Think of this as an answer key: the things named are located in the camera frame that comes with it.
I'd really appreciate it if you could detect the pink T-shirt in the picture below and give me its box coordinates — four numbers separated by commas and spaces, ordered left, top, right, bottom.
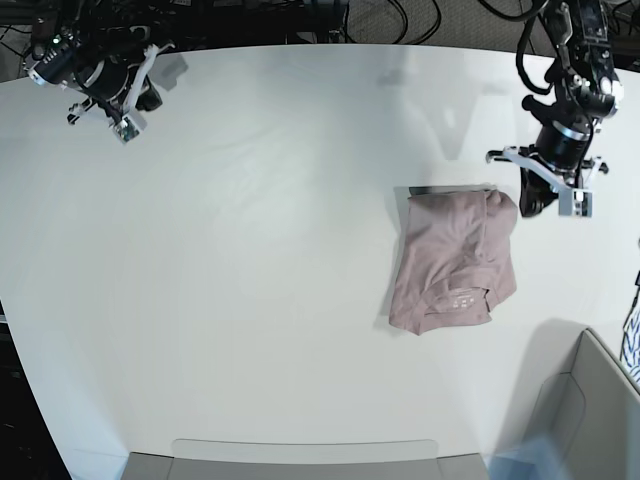
389, 189, 518, 336

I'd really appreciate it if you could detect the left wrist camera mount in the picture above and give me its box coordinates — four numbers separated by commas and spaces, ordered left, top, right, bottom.
485, 147, 609, 218

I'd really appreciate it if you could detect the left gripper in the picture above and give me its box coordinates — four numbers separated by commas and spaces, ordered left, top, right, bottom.
519, 120, 593, 218

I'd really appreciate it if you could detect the blue white patterned cloth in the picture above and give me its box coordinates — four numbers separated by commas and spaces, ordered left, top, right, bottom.
620, 276, 640, 386

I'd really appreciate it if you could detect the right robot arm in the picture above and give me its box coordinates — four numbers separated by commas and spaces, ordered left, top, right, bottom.
27, 1, 160, 123

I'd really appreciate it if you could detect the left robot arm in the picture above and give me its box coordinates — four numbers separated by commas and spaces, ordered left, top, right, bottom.
516, 1, 623, 218

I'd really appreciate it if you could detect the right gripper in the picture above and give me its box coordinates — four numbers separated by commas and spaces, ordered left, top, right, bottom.
72, 57, 163, 111

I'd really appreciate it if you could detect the grey cardboard box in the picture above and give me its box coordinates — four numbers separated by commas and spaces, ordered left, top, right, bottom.
492, 327, 640, 480

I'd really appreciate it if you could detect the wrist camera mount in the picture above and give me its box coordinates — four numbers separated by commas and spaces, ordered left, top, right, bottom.
66, 43, 176, 146
485, 147, 609, 218

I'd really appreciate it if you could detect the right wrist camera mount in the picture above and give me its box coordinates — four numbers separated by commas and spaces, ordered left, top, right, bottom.
66, 43, 176, 146

